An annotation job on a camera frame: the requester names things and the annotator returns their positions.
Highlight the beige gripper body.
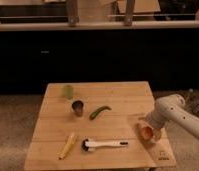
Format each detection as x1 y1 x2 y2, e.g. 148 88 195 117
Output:
137 121 162 143

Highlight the red orange apple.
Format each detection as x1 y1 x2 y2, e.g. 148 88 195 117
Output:
141 127 153 139

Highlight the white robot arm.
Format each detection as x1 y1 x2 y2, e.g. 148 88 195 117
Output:
138 94 199 142

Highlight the dark metal cup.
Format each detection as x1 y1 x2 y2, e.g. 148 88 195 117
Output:
72 100 84 117

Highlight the green plastic cup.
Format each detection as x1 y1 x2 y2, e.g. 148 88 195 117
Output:
63 85 74 99

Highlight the green chili pepper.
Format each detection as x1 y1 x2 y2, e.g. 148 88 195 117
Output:
89 106 112 120

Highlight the white black dish brush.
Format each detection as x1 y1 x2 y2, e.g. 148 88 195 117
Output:
82 139 129 152

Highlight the yellow corn cob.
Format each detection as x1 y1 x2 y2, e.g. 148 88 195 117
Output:
59 133 77 160

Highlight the wooden shelf rail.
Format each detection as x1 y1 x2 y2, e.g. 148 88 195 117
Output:
0 20 199 32

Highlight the right metal post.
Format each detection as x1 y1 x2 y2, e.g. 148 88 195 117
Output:
124 0 136 26

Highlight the metal post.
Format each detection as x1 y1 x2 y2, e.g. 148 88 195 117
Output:
66 0 79 27
124 0 136 26

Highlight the left metal post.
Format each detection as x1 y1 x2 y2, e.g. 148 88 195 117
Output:
66 0 79 27

